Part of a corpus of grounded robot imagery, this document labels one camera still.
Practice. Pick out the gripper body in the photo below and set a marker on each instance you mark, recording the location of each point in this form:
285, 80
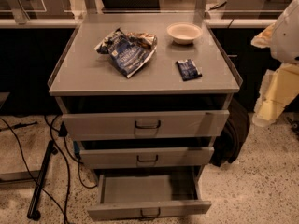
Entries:
287, 36

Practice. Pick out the grey bottom drawer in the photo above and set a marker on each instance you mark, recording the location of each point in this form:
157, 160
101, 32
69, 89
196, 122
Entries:
165, 194

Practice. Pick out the grey drawer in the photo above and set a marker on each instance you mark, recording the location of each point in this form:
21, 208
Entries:
165, 194
146, 157
145, 125

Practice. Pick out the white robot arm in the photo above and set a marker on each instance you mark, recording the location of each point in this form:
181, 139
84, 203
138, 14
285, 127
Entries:
286, 30

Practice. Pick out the grey metal drawer cabinet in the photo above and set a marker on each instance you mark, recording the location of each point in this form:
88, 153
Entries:
86, 82

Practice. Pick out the grey middle drawer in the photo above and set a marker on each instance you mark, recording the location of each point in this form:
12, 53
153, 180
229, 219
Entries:
146, 157

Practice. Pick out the grey top drawer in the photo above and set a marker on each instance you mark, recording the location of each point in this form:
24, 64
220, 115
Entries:
145, 125

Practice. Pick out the black backpack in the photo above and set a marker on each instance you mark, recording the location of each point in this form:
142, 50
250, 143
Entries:
234, 134

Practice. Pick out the small blue snack packet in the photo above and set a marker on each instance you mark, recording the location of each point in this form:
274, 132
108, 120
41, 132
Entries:
188, 69

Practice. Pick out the white bowl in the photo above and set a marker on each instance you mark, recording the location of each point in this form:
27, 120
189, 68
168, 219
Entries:
184, 33

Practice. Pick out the large blue chip bag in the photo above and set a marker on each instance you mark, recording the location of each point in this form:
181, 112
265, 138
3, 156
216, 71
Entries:
128, 51

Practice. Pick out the black bin behind glass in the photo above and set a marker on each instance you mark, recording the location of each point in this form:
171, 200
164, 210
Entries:
131, 4

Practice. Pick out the clear glass barrier panel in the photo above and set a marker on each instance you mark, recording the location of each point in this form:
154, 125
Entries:
68, 12

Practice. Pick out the black floor stand bar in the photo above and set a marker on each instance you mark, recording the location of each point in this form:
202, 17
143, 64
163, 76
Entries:
33, 212

